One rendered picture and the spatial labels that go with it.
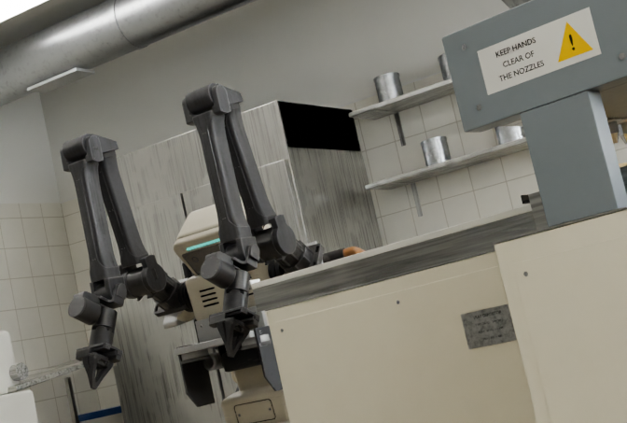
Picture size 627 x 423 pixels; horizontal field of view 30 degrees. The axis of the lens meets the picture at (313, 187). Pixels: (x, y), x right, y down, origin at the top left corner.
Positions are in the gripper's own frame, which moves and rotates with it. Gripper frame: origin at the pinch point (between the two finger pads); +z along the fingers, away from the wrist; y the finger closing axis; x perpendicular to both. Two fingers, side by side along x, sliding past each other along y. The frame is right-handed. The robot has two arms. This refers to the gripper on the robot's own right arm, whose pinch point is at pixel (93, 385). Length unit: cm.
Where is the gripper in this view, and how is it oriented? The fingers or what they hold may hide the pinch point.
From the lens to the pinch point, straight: 293.9
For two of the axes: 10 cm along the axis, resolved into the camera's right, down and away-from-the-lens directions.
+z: -0.6, 8.7, -4.9
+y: 8.1, -2.5, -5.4
